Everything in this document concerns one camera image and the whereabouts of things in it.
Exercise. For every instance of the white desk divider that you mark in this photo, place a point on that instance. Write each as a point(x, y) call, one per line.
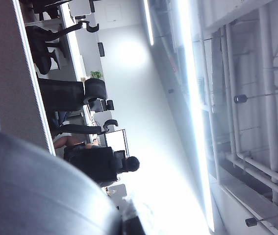
point(117, 195)
point(102, 118)
point(81, 7)

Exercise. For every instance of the short ceiling light strip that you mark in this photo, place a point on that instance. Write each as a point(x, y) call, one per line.
point(148, 24)

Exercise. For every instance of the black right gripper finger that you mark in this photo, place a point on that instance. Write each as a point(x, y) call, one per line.
point(134, 226)

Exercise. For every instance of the seated person with dark hair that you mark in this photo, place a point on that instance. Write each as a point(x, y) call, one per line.
point(132, 164)

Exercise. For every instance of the brown-grey desk partition panel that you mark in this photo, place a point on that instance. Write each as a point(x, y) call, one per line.
point(8, 73)

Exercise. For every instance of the thick white ceiling pipe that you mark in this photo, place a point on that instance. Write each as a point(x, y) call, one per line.
point(268, 98)

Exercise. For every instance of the dark grey watering can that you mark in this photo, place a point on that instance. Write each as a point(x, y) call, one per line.
point(43, 191)

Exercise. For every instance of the black ceiling spotlight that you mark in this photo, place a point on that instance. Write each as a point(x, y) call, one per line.
point(240, 98)
point(251, 221)

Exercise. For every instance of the black wall-mounted box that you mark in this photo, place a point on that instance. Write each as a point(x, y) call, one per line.
point(100, 49)

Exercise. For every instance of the small potted plant black pot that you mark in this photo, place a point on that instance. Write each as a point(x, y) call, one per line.
point(96, 74)

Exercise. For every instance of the white screen with black frame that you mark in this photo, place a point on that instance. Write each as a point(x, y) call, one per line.
point(116, 142)

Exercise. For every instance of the long bright ceiling light strip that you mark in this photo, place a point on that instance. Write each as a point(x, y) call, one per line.
point(195, 110)

